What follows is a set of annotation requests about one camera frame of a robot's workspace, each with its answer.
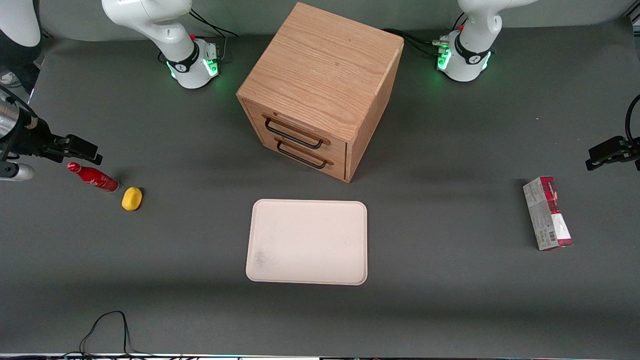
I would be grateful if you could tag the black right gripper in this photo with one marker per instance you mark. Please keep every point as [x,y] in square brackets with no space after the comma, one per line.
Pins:
[35,140]

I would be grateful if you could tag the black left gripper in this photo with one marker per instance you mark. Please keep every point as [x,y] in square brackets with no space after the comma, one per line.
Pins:
[621,148]

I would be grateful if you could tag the red coke bottle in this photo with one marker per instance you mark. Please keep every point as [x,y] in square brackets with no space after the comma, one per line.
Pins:
[94,177]

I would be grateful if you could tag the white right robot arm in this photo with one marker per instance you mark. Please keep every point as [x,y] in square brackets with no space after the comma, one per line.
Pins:
[165,30]

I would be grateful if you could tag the cream plastic tray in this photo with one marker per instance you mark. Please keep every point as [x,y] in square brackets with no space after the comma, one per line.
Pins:
[308,242]

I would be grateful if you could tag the yellow toy lemon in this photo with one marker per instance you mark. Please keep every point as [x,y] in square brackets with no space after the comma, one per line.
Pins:
[132,198]

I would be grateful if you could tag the red and grey carton box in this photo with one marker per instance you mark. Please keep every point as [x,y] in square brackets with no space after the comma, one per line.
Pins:
[547,212]

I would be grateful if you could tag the wooden two-drawer cabinet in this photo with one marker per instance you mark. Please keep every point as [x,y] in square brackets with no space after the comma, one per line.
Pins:
[320,75]

